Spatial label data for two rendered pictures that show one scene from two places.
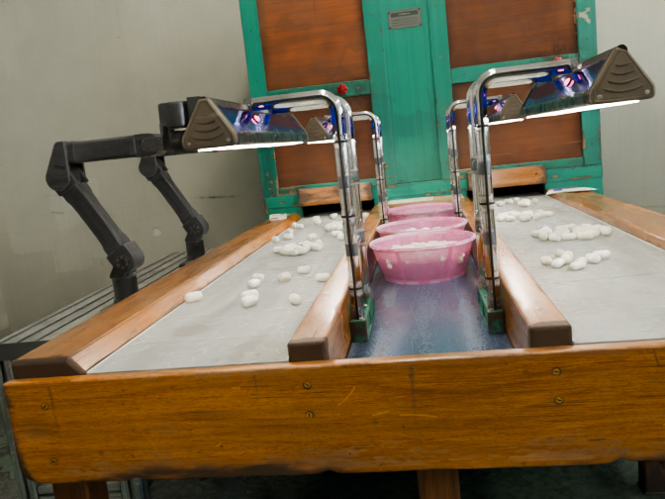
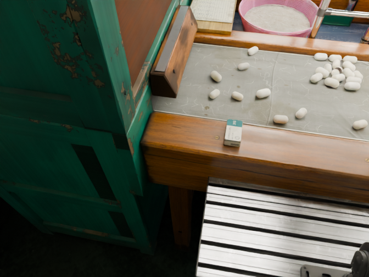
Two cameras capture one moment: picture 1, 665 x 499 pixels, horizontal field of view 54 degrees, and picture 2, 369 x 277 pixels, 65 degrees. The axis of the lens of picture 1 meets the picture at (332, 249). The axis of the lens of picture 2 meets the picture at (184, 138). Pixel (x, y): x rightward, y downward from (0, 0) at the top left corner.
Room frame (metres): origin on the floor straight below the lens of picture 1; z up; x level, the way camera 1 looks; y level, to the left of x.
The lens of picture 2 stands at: (2.59, 0.59, 1.27)
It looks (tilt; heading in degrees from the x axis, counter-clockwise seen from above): 53 degrees down; 274
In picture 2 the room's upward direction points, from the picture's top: 1 degrees counter-clockwise
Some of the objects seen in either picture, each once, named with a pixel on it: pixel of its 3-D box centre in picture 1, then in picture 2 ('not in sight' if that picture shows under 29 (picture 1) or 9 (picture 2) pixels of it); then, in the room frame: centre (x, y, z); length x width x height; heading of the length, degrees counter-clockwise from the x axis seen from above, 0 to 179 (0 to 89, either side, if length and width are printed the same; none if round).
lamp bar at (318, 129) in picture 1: (329, 130); not in sight; (2.20, -0.03, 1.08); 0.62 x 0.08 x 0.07; 171
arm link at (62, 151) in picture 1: (108, 161); not in sight; (1.68, 0.55, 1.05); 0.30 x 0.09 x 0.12; 83
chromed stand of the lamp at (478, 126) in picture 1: (527, 195); not in sight; (1.16, -0.36, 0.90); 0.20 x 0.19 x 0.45; 171
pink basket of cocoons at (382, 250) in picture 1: (423, 256); not in sight; (1.61, -0.23, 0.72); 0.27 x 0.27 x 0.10
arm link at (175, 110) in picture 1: (167, 127); not in sight; (1.67, 0.38, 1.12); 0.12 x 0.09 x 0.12; 83
